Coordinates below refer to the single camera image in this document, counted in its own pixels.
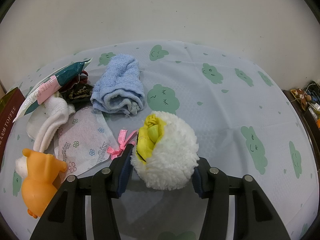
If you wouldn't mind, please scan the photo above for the white knitted sock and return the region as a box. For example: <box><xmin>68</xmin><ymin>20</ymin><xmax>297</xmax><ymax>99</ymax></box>
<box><xmin>27</xmin><ymin>95</ymin><xmax>75</xmax><ymax>153</ymax></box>

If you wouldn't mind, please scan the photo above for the white pompom ball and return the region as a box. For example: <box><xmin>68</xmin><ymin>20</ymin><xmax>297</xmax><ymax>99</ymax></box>
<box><xmin>15</xmin><ymin>156</ymin><xmax>28</xmax><ymax>179</ymax></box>

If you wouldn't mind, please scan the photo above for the red and black fabric scrunchie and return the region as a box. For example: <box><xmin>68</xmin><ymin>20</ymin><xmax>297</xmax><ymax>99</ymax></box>
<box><xmin>59</xmin><ymin>70</ymin><xmax>93</xmax><ymax>111</ymax></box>

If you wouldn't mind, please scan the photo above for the white floral drawstring pouch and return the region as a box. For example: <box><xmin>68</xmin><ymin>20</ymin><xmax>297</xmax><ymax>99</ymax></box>
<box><xmin>54</xmin><ymin>105</ymin><xmax>136</xmax><ymax>179</ymax></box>

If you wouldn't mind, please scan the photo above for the cloud-print tablecloth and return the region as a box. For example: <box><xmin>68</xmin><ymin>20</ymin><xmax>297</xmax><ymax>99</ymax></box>
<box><xmin>0</xmin><ymin>39</ymin><xmax>313</xmax><ymax>240</ymax></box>

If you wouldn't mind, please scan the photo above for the cluttered side shelf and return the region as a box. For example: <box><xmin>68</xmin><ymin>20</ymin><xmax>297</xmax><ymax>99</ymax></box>
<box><xmin>282</xmin><ymin>80</ymin><xmax>320</xmax><ymax>160</ymax></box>

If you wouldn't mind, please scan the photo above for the orange rubber duck toy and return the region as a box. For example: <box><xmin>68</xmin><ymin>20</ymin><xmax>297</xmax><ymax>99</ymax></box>
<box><xmin>22</xmin><ymin>148</ymin><xmax>67</xmax><ymax>219</ymax></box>

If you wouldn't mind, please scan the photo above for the blue towel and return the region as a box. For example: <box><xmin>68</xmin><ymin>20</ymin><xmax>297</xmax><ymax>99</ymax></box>
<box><xmin>91</xmin><ymin>54</ymin><xmax>145</xmax><ymax>115</ymax></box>

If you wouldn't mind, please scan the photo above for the green and white tissue pack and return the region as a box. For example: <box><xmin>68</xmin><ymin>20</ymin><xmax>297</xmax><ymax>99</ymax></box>
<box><xmin>12</xmin><ymin>59</ymin><xmax>92</xmax><ymax>122</ymax></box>

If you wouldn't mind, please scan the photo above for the red and gold tin box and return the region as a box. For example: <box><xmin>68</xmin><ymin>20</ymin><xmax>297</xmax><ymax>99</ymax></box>
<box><xmin>0</xmin><ymin>87</ymin><xmax>25</xmax><ymax>164</ymax></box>

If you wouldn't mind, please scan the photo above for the white and yellow plush toy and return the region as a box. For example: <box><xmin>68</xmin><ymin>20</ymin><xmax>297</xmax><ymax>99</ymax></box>
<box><xmin>131</xmin><ymin>111</ymin><xmax>200</xmax><ymax>191</ymax></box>

